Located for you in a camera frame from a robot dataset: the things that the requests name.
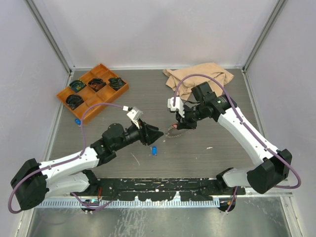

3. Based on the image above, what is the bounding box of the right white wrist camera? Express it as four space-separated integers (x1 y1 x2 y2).
167 96 185 117

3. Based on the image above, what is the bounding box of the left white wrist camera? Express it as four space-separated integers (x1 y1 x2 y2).
127 107 143 127

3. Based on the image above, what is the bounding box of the dark coiled item top middle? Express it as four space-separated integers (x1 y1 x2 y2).
88 78 107 92

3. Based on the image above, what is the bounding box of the beige crumpled cloth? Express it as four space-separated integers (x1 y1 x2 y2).
162 63 234 100

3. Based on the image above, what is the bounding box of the dark coiled item top left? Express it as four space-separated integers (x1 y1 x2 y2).
69 80 86 93

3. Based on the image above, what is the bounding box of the blue tag key centre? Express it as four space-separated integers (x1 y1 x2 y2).
150 146 158 156

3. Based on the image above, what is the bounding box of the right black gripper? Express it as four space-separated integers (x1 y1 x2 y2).
175 103 206 130

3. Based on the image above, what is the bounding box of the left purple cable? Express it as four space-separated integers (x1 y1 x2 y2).
8 103 129 213

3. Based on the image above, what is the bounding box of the dark coiled item top right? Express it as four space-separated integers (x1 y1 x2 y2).
109 77 125 91

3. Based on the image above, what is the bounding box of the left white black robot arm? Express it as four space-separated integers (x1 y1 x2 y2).
9 122 163 211

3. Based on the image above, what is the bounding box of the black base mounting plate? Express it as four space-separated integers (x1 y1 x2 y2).
70 177 247 202

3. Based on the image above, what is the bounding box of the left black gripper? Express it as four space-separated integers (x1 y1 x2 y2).
114 119 163 151

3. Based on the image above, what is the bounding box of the dark coiled item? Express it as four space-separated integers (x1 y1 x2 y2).
88 78 107 92
109 77 125 91
69 80 86 93
66 94 84 110

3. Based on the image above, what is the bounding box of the perforated metal cable rail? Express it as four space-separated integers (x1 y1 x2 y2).
36 197 220 208

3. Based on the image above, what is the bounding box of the large metal keyring strip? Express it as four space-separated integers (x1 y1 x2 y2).
165 124 189 138

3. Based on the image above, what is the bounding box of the orange compartment tray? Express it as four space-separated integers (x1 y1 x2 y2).
56 63 129 124

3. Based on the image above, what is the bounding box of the dark coiled item bottom left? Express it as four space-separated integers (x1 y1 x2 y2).
66 94 84 110

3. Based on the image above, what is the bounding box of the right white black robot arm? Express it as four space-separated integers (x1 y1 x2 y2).
167 82 292 195

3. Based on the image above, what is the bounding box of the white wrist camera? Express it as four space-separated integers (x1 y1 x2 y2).
127 107 143 127
167 96 185 117

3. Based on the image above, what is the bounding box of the blue tag key by tray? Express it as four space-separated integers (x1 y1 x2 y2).
75 118 81 126

